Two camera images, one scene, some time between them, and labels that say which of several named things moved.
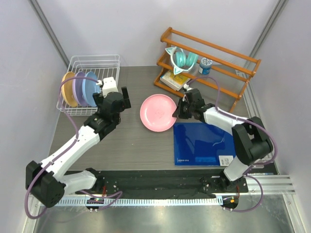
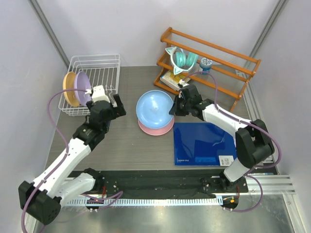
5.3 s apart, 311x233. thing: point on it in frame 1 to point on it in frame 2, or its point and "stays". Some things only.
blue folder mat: (202, 144) stays
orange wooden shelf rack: (186, 63) stays
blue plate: (90, 87) to (152, 108)
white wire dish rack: (102, 66) stays
